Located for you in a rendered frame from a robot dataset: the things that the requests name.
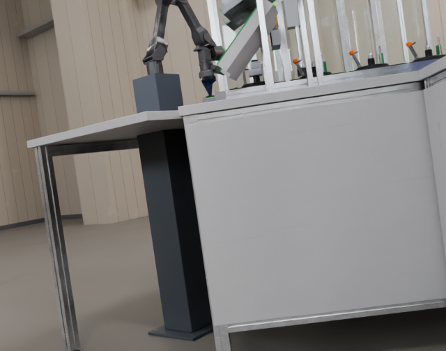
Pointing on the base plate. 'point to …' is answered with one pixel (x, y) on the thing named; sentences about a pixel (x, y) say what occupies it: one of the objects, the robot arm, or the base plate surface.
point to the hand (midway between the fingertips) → (209, 88)
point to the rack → (302, 44)
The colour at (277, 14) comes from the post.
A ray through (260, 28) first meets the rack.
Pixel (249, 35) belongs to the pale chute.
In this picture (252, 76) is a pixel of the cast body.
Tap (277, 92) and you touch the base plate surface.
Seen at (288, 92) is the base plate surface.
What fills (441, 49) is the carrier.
